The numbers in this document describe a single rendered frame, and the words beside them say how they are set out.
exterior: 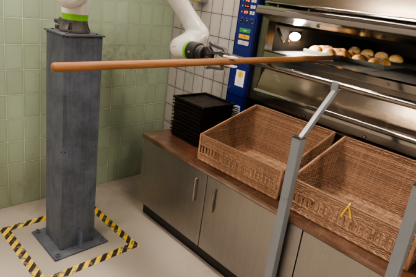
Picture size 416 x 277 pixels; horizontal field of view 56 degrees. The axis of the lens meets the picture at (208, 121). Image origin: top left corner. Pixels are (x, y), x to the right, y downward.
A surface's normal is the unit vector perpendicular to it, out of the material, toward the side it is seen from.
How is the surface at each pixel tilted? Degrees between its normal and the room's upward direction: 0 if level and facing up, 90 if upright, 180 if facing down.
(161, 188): 90
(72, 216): 90
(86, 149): 90
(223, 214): 90
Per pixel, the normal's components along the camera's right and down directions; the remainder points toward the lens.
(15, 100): 0.68, 0.30
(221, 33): -0.72, 0.12
